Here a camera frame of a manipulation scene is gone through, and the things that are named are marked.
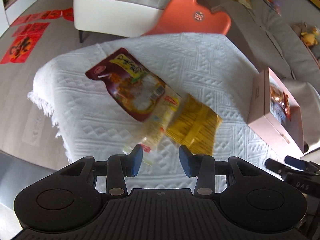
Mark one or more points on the orange plastic chair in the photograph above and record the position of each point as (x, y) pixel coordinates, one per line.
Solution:
(187, 17)

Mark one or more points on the clear cracker packet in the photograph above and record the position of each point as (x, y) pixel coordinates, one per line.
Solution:
(160, 120)

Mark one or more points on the pink cardboard box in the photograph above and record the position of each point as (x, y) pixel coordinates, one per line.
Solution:
(260, 100)

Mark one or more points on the red paper rectangle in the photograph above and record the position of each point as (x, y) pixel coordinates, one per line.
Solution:
(31, 29)

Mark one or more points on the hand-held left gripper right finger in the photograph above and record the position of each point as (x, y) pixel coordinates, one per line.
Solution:
(186, 161)

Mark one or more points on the yellow plush toy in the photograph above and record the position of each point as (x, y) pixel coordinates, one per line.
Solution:
(310, 37)

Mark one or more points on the grey sofa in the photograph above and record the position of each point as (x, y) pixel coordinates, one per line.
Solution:
(262, 30)

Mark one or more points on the yellow snack packet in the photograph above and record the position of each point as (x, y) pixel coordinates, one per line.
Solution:
(195, 125)

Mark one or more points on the dark red snack pouch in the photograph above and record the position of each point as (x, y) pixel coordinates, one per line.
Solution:
(125, 92)

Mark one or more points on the white textured tablecloth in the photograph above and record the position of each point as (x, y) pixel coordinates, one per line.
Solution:
(100, 117)

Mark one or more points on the red paper banner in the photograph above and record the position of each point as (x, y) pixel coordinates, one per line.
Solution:
(45, 16)

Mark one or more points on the bag of blue candies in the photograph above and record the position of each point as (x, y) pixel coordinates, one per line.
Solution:
(282, 117)

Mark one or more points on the large red paper square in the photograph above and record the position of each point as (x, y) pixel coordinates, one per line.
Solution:
(20, 48)

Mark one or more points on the white coffee table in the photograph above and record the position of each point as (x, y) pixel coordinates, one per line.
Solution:
(112, 17)

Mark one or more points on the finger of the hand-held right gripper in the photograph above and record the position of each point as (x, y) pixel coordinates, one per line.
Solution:
(275, 166)
(296, 161)

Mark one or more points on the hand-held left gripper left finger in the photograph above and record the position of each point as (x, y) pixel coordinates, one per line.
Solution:
(136, 160)

